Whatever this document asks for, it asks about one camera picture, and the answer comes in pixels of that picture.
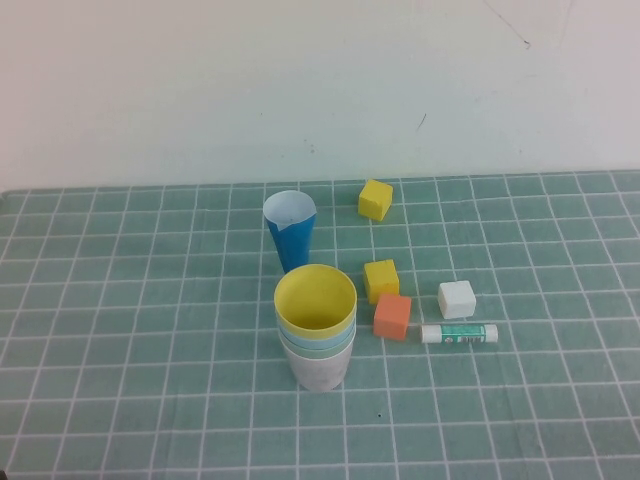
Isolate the white foam cube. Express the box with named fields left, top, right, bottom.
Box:
left=437, top=280, right=477, bottom=319

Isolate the pale green plastic cup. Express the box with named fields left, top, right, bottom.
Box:
left=277, top=329, right=357, bottom=361

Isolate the yellow plastic cup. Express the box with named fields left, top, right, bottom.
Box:
left=273, top=264, right=359, bottom=337

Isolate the yellow foam cube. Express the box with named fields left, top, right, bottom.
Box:
left=357, top=179, right=394, bottom=221
left=363, top=258, right=401, bottom=306

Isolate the light blue plastic cup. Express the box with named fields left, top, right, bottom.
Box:
left=275, top=314, right=358, bottom=350

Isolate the orange foam cube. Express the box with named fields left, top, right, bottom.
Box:
left=372, top=293, right=413, bottom=343

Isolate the pink plastic cup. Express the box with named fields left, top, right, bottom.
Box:
left=280, top=342, right=356, bottom=393

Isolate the blue paper cone cup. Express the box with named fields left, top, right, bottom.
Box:
left=262, top=190, right=317, bottom=275

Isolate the green grid tablecloth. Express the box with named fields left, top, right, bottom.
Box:
left=0, top=169, right=640, bottom=480

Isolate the white green glue stick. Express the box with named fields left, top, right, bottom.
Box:
left=418, top=322, right=500, bottom=345

